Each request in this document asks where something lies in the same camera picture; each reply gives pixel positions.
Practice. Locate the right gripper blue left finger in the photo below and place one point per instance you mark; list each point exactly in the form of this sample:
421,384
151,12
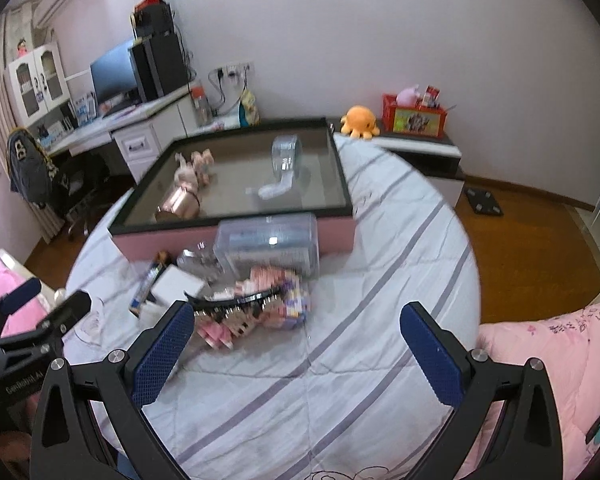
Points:
156,351

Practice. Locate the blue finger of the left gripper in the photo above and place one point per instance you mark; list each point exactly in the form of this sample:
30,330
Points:
12,302

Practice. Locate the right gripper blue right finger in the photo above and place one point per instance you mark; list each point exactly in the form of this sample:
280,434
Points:
437,352

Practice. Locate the pink block cat figure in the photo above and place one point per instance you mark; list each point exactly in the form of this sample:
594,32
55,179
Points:
222,334

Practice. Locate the white square box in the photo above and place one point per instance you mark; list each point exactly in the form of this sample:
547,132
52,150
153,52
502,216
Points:
174,284

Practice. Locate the blue gold long box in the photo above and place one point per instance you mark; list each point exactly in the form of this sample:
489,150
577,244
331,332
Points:
144,288

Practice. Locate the clear glass bottle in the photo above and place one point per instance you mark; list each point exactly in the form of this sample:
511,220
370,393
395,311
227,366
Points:
201,262

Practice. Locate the black hair clip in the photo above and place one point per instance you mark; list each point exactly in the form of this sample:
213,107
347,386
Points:
254,303

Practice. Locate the pastel block toy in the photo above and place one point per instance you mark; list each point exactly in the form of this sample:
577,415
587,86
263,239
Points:
288,302

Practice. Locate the rose gold metal canister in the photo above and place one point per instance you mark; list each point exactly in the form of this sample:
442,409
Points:
181,203

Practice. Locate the clear plastic card box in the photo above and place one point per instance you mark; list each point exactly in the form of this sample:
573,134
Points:
288,241

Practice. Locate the pink piglet figurine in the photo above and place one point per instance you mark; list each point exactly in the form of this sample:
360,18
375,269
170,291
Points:
193,172

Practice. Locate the white plastic holder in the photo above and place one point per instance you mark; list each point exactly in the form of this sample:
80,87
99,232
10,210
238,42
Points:
282,187

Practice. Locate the small clear acrylic box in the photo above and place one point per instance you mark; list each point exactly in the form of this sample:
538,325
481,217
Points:
286,153

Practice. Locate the white round figurine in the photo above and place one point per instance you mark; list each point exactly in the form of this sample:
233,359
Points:
150,314

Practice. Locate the striped white table cloth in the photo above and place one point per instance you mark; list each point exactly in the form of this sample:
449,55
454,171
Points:
341,396

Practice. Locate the dark jacket on chair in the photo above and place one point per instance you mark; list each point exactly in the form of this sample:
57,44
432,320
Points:
32,173

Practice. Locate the black office chair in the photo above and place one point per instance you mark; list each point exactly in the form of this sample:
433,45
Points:
85,186

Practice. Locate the pink bed quilt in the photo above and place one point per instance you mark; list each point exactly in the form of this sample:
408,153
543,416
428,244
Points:
569,346

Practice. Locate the black floor scale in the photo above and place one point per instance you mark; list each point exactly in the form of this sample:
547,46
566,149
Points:
483,202

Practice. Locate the white desk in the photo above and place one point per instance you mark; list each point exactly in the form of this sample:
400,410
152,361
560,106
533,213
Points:
141,133

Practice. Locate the black white low cabinet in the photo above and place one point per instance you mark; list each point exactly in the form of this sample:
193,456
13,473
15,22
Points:
437,159

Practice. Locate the white glass door cabinet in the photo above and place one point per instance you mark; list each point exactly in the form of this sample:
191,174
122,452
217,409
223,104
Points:
36,84

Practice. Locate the pink black storage box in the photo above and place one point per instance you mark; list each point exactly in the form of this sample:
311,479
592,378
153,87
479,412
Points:
243,163

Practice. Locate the black computer monitor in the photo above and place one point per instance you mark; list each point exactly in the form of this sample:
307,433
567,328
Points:
113,75

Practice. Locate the red toy crate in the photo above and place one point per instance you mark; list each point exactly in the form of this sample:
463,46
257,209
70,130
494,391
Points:
416,121

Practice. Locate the orange lid bottle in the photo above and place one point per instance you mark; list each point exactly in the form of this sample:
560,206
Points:
202,108

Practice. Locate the snack bag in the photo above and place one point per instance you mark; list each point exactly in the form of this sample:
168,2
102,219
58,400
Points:
248,110

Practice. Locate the orange octopus plush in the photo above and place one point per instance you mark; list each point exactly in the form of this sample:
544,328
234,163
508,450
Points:
359,123

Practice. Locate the black computer tower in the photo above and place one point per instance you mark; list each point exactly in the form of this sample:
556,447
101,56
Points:
158,66

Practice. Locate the pink plush toy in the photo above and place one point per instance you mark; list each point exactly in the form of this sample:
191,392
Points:
408,97

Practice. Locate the black speaker box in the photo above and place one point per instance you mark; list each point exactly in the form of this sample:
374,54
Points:
155,19

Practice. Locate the wall power outlet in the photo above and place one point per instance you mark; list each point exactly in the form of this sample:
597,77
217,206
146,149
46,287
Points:
234,70

